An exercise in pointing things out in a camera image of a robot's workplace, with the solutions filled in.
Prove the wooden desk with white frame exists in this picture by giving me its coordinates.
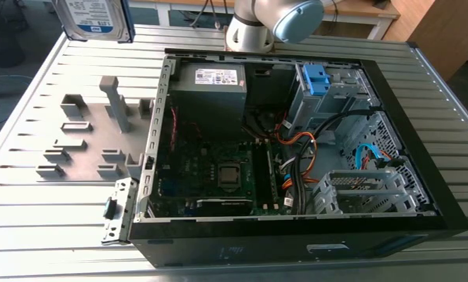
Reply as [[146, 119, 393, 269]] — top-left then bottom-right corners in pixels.
[[130, 0, 400, 41]]

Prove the silver hinged slot bracket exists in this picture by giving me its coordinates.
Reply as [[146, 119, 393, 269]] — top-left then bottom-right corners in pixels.
[[101, 177, 141, 246]]

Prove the long black cable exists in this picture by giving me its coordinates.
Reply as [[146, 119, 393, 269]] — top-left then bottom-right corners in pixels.
[[290, 109, 380, 214]]

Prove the perforated metal disk bay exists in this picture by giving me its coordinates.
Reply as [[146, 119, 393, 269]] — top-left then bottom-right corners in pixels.
[[308, 167, 420, 215]]

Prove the hard disk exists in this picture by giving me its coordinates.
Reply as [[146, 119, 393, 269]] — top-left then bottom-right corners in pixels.
[[51, 0, 137, 44]]

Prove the thin red wire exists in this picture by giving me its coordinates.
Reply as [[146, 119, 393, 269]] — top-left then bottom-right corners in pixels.
[[170, 106, 179, 149]]

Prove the black open PC case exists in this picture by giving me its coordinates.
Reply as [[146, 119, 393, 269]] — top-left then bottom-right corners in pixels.
[[127, 48, 468, 268]]

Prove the grey parts rack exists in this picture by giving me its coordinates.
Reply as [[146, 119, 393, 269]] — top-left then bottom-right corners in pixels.
[[34, 76, 157, 184]]

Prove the black office chair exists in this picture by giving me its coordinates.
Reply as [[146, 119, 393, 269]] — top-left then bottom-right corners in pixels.
[[0, 0, 28, 69]]

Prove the orange power wire bundle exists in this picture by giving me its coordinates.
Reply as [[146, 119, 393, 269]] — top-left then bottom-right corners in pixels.
[[276, 132, 321, 192]]

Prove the blue black bracket latch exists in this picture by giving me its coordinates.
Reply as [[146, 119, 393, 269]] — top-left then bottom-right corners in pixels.
[[103, 197, 118, 220]]

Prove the wooden cabinet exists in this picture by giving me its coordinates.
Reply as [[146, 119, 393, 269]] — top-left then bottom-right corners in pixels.
[[382, 0, 468, 82]]

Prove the black RAM stick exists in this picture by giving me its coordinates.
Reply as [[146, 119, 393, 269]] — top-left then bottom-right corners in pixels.
[[265, 140, 280, 206]]

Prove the black graphics card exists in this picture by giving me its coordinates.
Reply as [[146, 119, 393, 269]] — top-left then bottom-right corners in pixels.
[[197, 198, 254, 216]]

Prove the blue data wire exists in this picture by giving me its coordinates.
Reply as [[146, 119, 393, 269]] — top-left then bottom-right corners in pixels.
[[354, 143, 407, 172]]

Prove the tall metal drive cage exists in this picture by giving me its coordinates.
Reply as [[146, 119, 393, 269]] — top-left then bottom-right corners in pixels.
[[289, 63, 380, 130]]

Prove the grey power supply unit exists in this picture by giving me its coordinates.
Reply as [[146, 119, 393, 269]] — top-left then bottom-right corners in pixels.
[[170, 62, 248, 142]]

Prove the silver CPU in socket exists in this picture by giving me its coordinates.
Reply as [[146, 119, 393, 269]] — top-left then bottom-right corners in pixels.
[[218, 165, 242, 187]]

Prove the green motherboard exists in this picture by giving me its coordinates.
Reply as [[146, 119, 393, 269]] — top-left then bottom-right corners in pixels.
[[155, 140, 294, 217]]

